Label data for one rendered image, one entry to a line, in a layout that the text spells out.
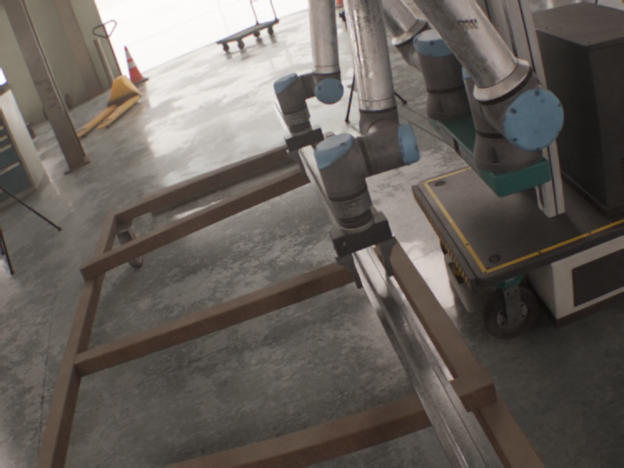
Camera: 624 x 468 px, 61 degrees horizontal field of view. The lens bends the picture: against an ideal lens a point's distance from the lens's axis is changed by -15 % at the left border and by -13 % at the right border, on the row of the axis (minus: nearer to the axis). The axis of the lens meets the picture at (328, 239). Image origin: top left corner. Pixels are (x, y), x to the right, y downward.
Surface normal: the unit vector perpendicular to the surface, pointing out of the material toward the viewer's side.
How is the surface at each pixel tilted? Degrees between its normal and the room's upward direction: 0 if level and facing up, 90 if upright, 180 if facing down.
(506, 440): 0
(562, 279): 90
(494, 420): 0
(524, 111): 95
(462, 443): 0
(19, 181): 90
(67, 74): 90
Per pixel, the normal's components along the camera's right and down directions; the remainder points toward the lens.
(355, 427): -0.29, -0.84
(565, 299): 0.12, 0.45
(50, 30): 0.33, 0.37
